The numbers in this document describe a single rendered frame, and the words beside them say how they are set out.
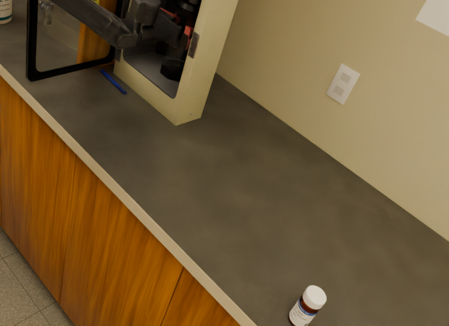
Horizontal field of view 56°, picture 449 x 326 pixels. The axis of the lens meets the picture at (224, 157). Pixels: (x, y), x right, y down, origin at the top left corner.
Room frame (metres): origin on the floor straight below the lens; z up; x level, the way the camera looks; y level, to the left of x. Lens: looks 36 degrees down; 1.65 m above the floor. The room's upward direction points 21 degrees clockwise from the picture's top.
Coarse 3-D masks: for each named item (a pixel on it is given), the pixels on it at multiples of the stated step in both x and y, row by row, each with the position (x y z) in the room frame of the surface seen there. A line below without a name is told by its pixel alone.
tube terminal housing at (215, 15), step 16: (208, 0) 1.05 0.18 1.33; (224, 0) 1.09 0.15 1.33; (208, 16) 1.06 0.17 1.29; (224, 16) 1.11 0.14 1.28; (208, 32) 1.07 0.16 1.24; (224, 32) 1.13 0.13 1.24; (208, 48) 1.09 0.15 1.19; (128, 64) 1.18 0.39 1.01; (192, 64) 1.05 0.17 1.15; (208, 64) 1.11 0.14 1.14; (128, 80) 1.17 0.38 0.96; (144, 80) 1.13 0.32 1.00; (192, 80) 1.06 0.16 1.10; (208, 80) 1.13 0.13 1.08; (144, 96) 1.13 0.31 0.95; (160, 96) 1.09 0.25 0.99; (176, 96) 1.06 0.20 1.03; (192, 96) 1.08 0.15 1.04; (160, 112) 1.08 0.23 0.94; (176, 112) 1.05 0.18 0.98; (192, 112) 1.10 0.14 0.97
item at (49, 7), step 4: (44, 4) 0.95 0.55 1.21; (48, 4) 0.94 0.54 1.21; (52, 4) 0.95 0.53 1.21; (44, 8) 0.95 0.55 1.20; (48, 8) 0.94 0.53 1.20; (52, 8) 0.95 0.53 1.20; (48, 12) 0.94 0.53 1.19; (52, 12) 0.95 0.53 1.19; (48, 16) 0.94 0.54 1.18; (44, 20) 0.93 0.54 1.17; (48, 20) 0.94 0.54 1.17; (44, 24) 0.93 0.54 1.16; (48, 24) 0.94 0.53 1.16
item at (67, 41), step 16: (48, 0) 0.96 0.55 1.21; (96, 0) 1.10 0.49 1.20; (112, 0) 1.15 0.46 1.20; (64, 16) 1.00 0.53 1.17; (48, 32) 0.96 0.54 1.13; (64, 32) 1.01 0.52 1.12; (80, 32) 1.06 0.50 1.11; (48, 48) 0.96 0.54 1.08; (64, 48) 1.01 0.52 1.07; (80, 48) 1.06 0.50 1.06; (96, 48) 1.12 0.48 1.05; (48, 64) 0.97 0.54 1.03; (64, 64) 1.02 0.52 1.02
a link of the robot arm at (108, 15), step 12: (60, 0) 0.86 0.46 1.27; (72, 0) 0.88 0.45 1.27; (84, 0) 0.91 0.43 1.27; (72, 12) 0.89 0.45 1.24; (84, 12) 0.91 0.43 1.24; (96, 12) 0.93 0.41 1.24; (108, 12) 0.99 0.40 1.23; (96, 24) 0.93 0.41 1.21; (108, 24) 0.95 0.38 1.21; (120, 24) 0.98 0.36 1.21; (108, 36) 0.96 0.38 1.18; (120, 48) 0.99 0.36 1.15
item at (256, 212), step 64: (0, 64) 1.02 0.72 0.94; (64, 128) 0.85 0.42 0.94; (128, 128) 0.95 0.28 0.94; (192, 128) 1.07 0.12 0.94; (256, 128) 1.21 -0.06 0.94; (128, 192) 0.71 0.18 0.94; (192, 192) 0.80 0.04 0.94; (256, 192) 0.89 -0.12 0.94; (320, 192) 1.00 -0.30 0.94; (192, 256) 0.60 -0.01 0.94; (256, 256) 0.67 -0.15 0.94; (320, 256) 0.75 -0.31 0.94; (384, 256) 0.84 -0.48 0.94; (448, 256) 0.94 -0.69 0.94; (256, 320) 0.51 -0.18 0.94; (320, 320) 0.57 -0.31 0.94; (384, 320) 0.63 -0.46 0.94; (448, 320) 0.70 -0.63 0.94
